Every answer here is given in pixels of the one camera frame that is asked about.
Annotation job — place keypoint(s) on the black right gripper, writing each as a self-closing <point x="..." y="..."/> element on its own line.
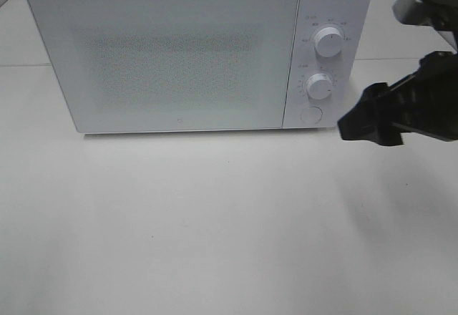
<point x="432" y="91"/>

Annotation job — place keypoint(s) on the white control knob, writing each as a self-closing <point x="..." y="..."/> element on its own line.
<point x="328" y="41"/>
<point x="319" y="86"/>

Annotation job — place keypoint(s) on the round white door button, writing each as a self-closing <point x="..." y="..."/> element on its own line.
<point x="311" y="116"/>

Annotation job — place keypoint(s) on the white microwave door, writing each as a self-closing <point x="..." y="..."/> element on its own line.
<point x="170" y="65"/>

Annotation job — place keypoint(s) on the white microwave oven body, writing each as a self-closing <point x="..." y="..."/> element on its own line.
<point x="318" y="3"/>

